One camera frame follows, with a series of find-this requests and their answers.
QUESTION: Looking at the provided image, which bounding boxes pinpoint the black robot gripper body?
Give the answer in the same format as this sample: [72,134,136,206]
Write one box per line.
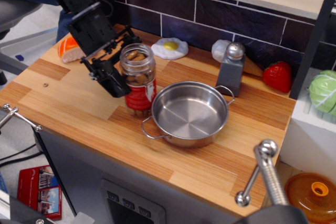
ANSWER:
[67,2,132,74]

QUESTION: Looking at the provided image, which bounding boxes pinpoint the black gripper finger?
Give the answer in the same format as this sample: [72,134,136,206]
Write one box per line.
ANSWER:
[115,26,142,55]
[90,59,131,98]

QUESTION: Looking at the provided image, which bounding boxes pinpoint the clear almond jar red label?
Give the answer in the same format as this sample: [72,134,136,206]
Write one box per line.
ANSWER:
[120,43,157,118]

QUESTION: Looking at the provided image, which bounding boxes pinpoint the stainless steel pot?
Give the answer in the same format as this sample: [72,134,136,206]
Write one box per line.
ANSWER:
[141,81,235,148]

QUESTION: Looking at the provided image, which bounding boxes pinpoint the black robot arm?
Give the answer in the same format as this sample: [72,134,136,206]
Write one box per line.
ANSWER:
[56,0,140,98]

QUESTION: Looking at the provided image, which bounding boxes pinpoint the orange pot lid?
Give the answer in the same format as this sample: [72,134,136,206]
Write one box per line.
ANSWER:
[285,173,335,223]

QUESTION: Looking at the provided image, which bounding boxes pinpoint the toy salmon sushi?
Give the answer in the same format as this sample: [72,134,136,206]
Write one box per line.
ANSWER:
[58,37,85,63]

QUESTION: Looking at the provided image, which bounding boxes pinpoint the toy fried egg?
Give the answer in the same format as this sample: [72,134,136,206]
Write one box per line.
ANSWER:
[151,38,189,60]

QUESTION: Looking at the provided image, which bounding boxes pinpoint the toy ice cream cone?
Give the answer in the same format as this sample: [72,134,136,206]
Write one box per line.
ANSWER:
[211,39,263,77]

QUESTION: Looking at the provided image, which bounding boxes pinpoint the left metal clamp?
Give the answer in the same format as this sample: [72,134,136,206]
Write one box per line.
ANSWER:
[0,103,43,133]

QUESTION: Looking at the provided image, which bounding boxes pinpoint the metal clamp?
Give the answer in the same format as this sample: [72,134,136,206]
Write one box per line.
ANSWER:
[235,139,309,223]
[0,103,43,133]

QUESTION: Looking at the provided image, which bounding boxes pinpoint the grey salt shaker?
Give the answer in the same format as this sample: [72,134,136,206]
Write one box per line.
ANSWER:
[216,42,245,97]

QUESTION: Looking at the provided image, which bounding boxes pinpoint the red booklet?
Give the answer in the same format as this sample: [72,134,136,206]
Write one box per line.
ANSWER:
[17,165,62,220]

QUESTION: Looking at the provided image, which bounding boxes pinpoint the grey oven control panel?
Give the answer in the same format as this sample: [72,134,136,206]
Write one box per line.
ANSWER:
[100,179,166,224]

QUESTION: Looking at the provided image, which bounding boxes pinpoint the red toy strawberry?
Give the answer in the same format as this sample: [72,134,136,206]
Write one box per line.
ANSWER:
[263,61,291,93]

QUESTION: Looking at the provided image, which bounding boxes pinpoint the green toy cabbage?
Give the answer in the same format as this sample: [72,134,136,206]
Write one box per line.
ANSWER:
[309,70,335,115]

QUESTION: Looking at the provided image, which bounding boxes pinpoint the right metal clamp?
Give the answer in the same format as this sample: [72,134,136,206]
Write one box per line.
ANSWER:
[235,139,309,223]

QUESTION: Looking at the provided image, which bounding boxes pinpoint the black cable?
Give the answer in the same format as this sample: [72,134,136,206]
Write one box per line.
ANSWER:
[0,144,43,167]

